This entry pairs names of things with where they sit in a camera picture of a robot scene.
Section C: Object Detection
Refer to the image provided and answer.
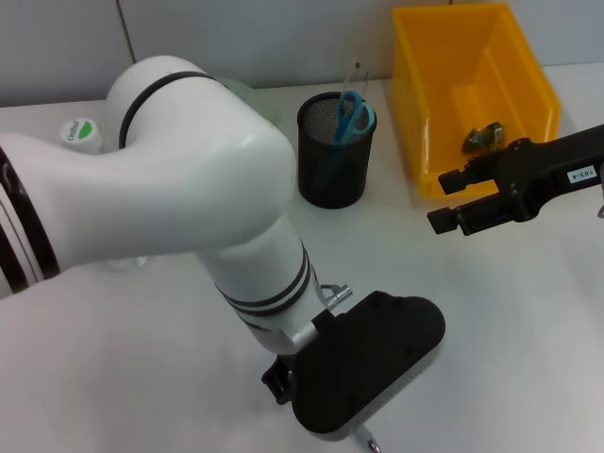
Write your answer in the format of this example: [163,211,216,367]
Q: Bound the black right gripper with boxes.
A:
[427,122,604,237]

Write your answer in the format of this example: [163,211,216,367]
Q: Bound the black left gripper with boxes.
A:
[260,355,297,406]

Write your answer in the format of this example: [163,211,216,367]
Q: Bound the green plastic wrapper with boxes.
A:
[461,121,509,155]

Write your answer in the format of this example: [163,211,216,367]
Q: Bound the grey clear ballpoint pen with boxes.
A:
[352,423,381,453]

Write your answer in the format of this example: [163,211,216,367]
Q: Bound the blue scissors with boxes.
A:
[315,91,378,190]

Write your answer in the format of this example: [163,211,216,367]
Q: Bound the clear plastic ruler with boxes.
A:
[340,59,370,103]

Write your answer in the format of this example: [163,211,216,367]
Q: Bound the clear green-label water bottle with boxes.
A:
[59,116,153,276]

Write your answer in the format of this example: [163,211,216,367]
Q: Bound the black mesh pen holder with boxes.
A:
[296,91,378,209]

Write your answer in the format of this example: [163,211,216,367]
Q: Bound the green glass fruit bowl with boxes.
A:
[221,76,286,131]

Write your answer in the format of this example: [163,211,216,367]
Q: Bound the yellow plastic bin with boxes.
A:
[391,2,562,199]

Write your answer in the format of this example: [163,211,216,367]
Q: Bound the black white wrist camera box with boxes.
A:
[288,290,448,444]

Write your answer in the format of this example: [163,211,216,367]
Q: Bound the black cable with silver plug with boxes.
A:
[319,281,354,313]

